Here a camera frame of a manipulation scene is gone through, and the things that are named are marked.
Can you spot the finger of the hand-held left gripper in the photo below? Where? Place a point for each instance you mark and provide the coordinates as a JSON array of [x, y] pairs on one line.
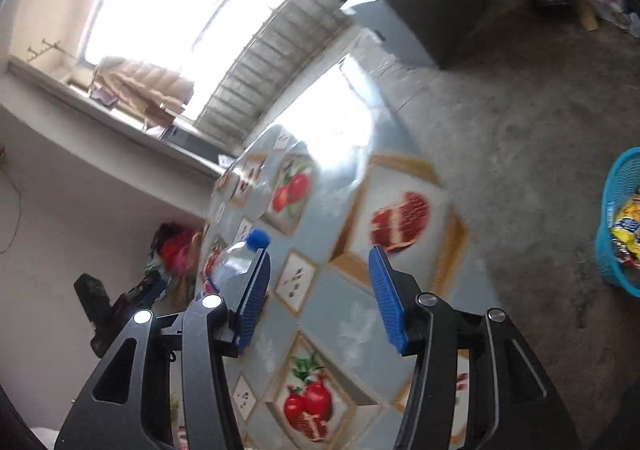
[[147, 292]]

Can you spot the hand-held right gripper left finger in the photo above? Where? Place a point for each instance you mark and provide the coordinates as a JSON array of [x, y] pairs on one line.
[[252, 300]]

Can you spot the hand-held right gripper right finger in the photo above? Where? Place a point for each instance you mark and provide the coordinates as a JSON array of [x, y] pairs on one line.
[[387, 300]]

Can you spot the clear bottle with blue cap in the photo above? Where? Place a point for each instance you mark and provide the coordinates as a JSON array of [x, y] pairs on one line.
[[230, 262]]

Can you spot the blue plastic basket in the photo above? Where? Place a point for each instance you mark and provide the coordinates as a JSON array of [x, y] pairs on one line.
[[607, 230]]

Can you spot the yellow snack packet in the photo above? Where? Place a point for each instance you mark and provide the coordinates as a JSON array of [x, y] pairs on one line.
[[629, 225]]

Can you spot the fruit print tablecloth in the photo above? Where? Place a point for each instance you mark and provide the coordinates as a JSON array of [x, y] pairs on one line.
[[325, 290]]

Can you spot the beige padded jacket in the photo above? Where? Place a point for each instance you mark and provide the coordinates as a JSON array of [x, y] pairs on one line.
[[145, 79]]

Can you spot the metal balcony railing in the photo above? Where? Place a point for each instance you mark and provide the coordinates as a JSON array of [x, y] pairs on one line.
[[270, 59]]

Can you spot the grey cabinet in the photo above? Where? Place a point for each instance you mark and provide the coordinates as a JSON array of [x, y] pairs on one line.
[[440, 14]]

